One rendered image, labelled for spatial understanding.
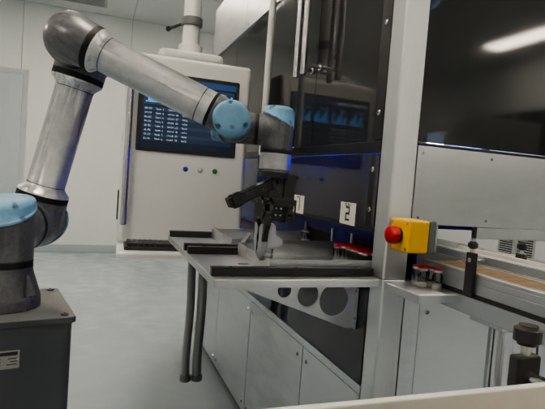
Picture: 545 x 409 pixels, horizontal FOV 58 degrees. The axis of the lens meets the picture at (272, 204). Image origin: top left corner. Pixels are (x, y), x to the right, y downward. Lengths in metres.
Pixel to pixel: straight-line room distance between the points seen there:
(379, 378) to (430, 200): 0.44
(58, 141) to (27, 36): 5.55
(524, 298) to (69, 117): 1.02
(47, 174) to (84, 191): 5.32
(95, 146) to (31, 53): 1.28
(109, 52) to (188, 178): 1.03
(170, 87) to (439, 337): 0.87
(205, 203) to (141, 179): 0.27
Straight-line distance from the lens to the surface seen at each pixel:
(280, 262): 1.14
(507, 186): 1.39
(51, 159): 1.23
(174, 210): 2.03
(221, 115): 1.00
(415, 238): 1.11
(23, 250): 1.14
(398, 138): 1.18
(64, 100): 1.23
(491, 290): 1.09
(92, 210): 6.57
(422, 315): 1.28
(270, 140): 1.14
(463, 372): 1.42
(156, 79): 1.05
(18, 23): 6.79
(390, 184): 1.18
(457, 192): 1.29
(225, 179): 2.05
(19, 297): 1.14
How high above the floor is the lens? 1.10
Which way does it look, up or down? 3 degrees down
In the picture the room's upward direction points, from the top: 4 degrees clockwise
